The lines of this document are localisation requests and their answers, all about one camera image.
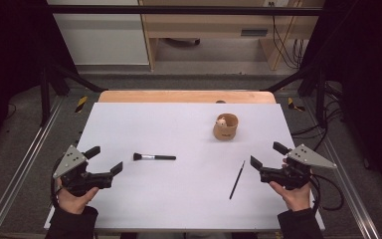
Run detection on hand-held gripper cable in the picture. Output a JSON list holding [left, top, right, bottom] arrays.
[[50, 155, 64, 210], [309, 172, 345, 214]]

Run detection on right hand-held gripper cable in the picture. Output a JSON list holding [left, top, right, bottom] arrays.
[[309, 172, 345, 214]]

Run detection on hanging black cables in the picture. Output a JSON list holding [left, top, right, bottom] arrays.
[[268, 1, 307, 71]]

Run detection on black floor cables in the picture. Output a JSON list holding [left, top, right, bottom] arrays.
[[289, 81, 346, 153]]

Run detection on thin black brush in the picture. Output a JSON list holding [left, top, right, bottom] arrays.
[[229, 160, 247, 200]]

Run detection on yellow black tape strip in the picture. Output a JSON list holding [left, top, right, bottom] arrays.
[[75, 96, 89, 114], [286, 97, 306, 113]]

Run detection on wooden table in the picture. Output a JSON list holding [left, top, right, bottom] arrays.
[[97, 90, 277, 105]]

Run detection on white cabinet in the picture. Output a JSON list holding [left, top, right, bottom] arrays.
[[46, 0, 150, 67]]

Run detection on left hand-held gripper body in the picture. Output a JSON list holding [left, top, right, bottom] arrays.
[[52, 144, 114, 197]]

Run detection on dark curtain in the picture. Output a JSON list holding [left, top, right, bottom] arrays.
[[0, 0, 78, 160], [301, 0, 382, 200]]

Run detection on brown cup with animal figure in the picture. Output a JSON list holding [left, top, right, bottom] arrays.
[[212, 113, 240, 141]]

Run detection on light wooden desk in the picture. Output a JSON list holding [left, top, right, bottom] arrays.
[[138, 0, 326, 72]]

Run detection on black metal crossbar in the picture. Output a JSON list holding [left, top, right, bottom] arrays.
[[44, 4, 326, 17]]

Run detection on person's right hand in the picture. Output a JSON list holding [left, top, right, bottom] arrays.
[[269, 179, 313, 212]]

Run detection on black metal stand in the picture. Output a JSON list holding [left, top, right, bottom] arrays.
[[39, 63, 108, 127], [262, 63, 329, 128]]

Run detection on left hand-held gripper cable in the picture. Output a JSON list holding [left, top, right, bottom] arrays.
[[50, 155, 64, 210]]

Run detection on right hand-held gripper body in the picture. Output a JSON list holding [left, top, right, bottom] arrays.
[[259, 143, 338, 191]]

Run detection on white table board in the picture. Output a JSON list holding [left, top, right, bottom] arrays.
[[43, 102, 326, 232]]

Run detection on person's left hand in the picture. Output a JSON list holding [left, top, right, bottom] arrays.
[[56, 177, 99, 215]]

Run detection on aluminium floor rail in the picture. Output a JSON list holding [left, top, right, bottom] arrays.
[[302, 99, 382, 239], [0, 96, 66, 239]]

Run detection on grey desk label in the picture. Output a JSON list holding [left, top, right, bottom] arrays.
[[240, 29, 269, 38]]

